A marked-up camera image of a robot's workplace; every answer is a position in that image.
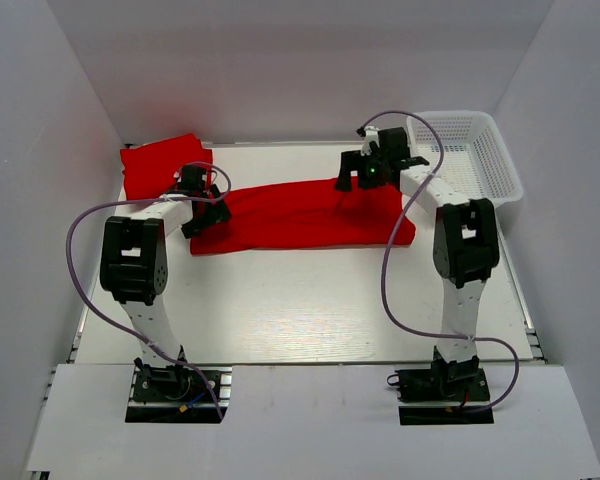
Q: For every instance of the red t-shirt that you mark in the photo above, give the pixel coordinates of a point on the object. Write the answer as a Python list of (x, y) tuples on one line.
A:
[(302, 215), (149, 170)]

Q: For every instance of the white plastic basket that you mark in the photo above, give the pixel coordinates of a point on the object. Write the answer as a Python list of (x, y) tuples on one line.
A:
[(476, 161)]

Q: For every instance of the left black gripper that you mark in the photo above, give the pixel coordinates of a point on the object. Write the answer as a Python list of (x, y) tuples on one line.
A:
[(210, 212)]

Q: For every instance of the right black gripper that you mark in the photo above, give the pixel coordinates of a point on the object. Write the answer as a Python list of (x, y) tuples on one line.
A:
[(353, 163)]

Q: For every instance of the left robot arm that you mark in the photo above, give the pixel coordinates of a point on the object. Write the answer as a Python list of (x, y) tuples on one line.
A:
[(134, 265)]

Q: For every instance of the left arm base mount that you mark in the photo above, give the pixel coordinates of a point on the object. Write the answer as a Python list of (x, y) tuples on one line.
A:
[(177, 395)]

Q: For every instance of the folded red t-shirt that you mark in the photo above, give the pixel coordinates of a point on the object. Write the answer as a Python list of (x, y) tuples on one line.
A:
[(149, 170)]

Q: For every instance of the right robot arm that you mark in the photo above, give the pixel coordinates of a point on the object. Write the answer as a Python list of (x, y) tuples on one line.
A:
[(465, 245)]

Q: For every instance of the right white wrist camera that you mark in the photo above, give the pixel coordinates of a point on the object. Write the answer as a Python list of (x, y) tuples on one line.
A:
[(370, 137)]

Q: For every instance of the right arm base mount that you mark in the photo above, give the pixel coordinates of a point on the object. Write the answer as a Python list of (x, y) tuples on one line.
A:
[(421, 402)]

